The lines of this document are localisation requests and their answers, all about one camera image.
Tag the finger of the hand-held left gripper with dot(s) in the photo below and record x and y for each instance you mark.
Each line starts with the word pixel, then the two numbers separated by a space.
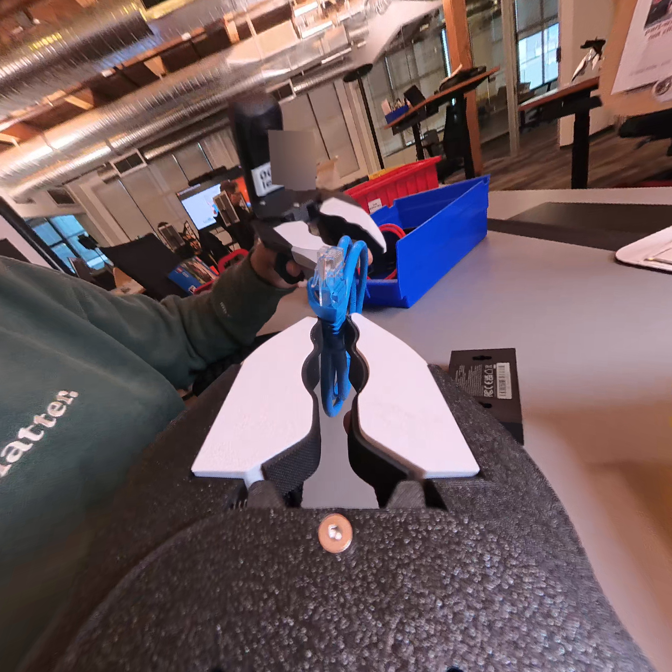
pixel 349 210
pixel 300 241

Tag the white wall poster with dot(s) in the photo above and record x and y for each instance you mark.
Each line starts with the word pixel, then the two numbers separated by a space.
pixel 643 47

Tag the wooden standing desk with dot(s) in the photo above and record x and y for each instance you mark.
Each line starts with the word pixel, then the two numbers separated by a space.
pixel 446 94
pixel 567 97

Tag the wooden column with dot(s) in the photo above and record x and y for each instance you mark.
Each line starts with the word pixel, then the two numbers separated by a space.
pixel 464 52

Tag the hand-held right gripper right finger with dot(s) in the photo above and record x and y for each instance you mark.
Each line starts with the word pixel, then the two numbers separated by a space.
pixel 409 409

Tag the lit monitor screen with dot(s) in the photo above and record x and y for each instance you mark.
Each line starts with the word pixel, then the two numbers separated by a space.
pixel 202 204

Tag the red plastic bin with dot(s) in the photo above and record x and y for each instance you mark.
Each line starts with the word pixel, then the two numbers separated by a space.
pixel 404 181

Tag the blue printed box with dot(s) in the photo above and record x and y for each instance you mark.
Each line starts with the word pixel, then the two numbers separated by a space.
pixel 191 274

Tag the black desk mat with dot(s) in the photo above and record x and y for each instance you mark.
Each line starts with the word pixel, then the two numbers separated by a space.
pixel 577 220

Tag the white flat board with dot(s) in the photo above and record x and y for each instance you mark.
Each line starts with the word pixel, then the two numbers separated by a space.
pixel 648 254

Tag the person's left forearm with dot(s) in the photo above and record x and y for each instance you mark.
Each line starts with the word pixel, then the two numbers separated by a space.
pixel 220 315

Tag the black network switch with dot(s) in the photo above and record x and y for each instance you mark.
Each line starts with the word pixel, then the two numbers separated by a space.
pixel 491 386

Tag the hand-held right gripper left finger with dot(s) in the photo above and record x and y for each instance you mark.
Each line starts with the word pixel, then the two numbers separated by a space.
pixel 257 409

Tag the person's left hand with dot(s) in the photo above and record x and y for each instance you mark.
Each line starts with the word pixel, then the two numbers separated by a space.
pixel 262 265

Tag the blue plastic bin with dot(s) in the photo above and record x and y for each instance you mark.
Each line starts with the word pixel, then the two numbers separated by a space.
pixel 446 236

